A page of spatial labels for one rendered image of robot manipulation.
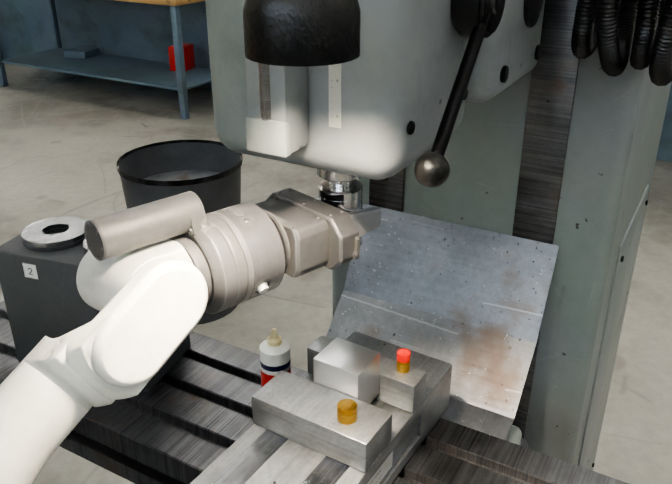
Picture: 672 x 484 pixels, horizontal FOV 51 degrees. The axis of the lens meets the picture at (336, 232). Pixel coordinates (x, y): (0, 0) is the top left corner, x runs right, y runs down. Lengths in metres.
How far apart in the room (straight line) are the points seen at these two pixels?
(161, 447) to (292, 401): 0.21
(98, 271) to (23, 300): 0.45
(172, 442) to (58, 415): 0.38
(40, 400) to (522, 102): 0.73
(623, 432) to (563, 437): 1.26
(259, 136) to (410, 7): 0.16
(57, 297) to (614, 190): 0.77
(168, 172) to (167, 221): 2.41
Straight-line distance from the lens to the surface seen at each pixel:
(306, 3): 0.42
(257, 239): 0.63
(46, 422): 0.59
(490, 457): 0.93
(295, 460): 0.80
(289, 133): 0.59
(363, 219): 0.72
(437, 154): 0.60
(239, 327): 2.85
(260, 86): 0.59
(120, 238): 0.59
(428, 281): 1.12
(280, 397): 0.82
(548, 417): 1.24
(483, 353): 1.09
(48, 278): 1.02
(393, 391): 0.86
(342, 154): 0.61
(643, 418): 2.59
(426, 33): 0.62
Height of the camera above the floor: 1.54
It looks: 25 degrees down
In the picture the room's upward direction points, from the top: straight up
